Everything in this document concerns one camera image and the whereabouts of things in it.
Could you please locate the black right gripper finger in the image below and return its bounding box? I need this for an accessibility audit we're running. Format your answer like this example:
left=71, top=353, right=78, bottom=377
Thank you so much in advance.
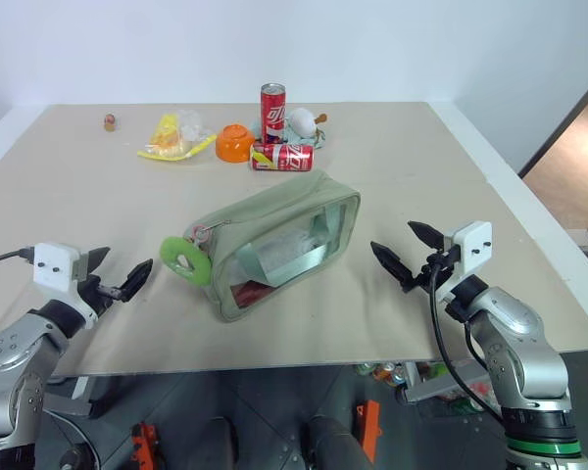
left=369, top=240, right=418, bottom=295
left=407, top=220, right=446, bottom=252

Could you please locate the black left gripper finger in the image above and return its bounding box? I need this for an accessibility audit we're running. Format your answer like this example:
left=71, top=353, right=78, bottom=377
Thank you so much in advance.
left=84, top=246, right=112, bottom=282
left=112, top=258, right=155, bottom=302

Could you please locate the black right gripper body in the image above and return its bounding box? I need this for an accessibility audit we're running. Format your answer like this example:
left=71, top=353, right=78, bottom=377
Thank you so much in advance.
left=413, top=246, right=462, bottom=291

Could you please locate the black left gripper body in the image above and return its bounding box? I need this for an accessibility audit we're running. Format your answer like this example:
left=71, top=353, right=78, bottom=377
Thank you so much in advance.
left=76, top=273, right=124, bottom=322

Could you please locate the green transparent pouch bag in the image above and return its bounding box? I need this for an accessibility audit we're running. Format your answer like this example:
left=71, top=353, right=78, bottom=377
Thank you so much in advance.
left=181, top=168, right=363, bottom=325

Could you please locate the beige table cover sheet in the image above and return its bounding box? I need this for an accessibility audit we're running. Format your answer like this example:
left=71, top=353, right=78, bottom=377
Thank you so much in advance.
left=0, top=101, right=588, bottom=378

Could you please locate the silver teal packet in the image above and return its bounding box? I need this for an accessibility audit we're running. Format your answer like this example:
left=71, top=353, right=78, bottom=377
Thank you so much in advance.
left=236, top=214, right=345, bottom=288

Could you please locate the red packet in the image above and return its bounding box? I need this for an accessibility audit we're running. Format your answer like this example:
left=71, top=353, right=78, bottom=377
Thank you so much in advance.
left=229, top=280, right=276, bottom=310

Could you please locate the white bin with cans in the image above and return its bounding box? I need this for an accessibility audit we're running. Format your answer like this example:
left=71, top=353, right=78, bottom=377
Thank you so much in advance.
left=354, top=358, right=502, bottom=416

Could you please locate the yellow snack bag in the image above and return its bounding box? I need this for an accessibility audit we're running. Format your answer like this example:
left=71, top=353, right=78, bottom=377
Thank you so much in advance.
left=136, top=111, right=202, bottom=164

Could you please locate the red soda can yellow mark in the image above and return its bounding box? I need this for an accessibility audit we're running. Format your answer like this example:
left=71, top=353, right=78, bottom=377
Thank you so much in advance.
left=250, top=142, right=316, bottom=173

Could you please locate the orange clamp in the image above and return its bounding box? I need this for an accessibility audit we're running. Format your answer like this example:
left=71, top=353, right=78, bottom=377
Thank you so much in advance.
left=355, top=399, right=384, bottom=465
left=129, top=422, right=167, bottom=470

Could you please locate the orange bowl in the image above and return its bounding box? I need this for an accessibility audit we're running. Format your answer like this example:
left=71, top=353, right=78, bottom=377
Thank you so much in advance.
left=214, top=123, right=258, bottom=165

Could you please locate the clear plastic bag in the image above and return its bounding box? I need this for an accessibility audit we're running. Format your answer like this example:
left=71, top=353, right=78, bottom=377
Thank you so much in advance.
left=174, top=108, right=213, bottom=142

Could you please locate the tall red soda can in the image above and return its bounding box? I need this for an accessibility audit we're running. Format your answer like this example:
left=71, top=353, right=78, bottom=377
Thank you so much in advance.
left=259, top=82, right=288, bottom=146

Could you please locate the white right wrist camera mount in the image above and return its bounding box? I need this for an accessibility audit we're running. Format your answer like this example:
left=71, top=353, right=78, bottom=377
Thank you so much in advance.
left=435, top=220, right=494, bottom=306

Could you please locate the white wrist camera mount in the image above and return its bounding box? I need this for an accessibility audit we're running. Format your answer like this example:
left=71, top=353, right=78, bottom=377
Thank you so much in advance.
left=435, top=220, right=494, bottom=306
left=31, top=242, right=98, bottom=325

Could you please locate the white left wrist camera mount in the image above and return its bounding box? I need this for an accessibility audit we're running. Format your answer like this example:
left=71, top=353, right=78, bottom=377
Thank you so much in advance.
left=31, top=242, right=98, bottom=325

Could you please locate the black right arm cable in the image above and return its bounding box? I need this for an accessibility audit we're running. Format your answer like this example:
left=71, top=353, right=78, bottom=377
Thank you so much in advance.
left=428, top=254, right=509, bottom=428

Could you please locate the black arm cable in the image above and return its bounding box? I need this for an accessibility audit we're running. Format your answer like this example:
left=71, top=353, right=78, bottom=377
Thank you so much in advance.
left=0, top=248, right=35, bottom=271
left=428, top=254, right=509, bottom=428

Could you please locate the green ring zipper charm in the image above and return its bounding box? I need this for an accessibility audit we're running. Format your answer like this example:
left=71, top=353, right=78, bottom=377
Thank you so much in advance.
left=159, top=235, right=214, bottom=287

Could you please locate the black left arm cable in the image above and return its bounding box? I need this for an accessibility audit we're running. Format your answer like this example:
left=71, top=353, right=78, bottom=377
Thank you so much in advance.
left=0, top=248, right=35, bottom=271

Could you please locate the white round brush wooden handle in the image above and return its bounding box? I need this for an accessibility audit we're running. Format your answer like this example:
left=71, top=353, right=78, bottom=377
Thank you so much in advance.
left=285, top=107, right=330, bottom=137

